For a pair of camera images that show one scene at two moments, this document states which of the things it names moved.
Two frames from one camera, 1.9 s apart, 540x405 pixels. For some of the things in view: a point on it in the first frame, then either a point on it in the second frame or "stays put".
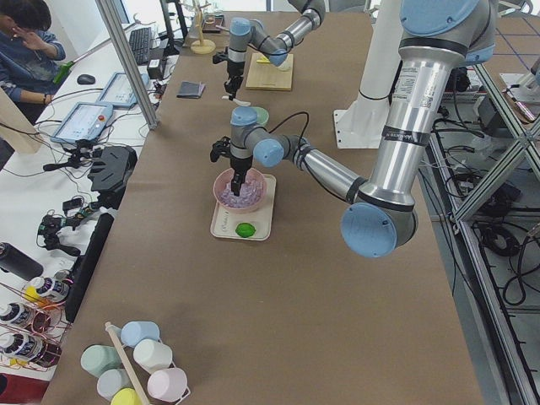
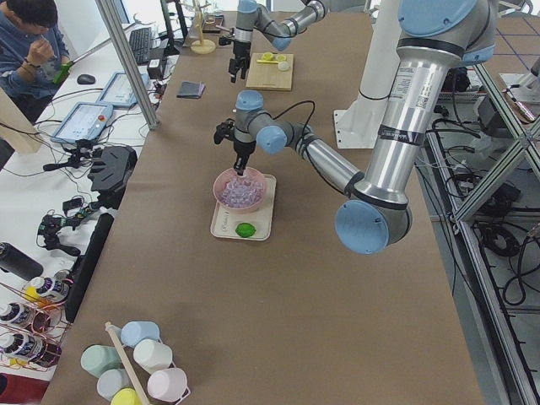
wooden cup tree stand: [202, 46] stays put
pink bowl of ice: [251, 190] stays put
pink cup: [168, 383] stays put
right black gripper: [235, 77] → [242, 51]
